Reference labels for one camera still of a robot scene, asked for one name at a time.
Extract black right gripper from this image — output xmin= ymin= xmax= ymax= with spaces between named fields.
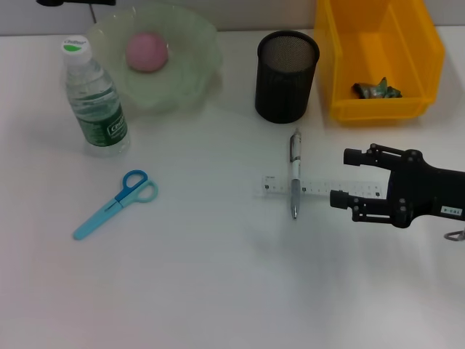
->
xmin=328 ymin=143 xmax=465 ymax=230

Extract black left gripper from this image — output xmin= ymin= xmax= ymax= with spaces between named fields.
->
xmin=36 ymin=0 xmax=117 ymax=8

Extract silver white pen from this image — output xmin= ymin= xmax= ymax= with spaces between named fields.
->
xmin=289 ymin=127 xmax=304 ymax=220

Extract pink peach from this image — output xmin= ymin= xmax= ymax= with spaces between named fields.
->
xmin=126 ymin=31 xmax=169 ymax=73

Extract green plastic wrapper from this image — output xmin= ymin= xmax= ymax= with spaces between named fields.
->
xmin=351 ymin=76 xmax=403 ymax=100

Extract clear green-label water bottle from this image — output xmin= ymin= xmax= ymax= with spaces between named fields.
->
xmin=60 ymin=34 xmax=131 ymax=158

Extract blue teal scissors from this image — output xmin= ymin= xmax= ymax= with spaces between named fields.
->
xmin=72 ymin=169 xmax=160 ymax=241

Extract clear plastic ruler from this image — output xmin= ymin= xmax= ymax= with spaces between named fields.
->
xmin=254 ymin=174 xmax=388 ymax=200

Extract black mesh pen holder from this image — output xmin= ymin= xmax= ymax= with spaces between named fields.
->
xmin=254 ymin=31 xmax=320 ymax=124

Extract green glass fruit plate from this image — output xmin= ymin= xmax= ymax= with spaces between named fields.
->
xmin=85 ymin=3 xmax=225 ymax=116

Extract yellow plastic bin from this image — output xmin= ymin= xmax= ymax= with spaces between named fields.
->
xmin=314 ymin=0 xmax=446 ymax=127

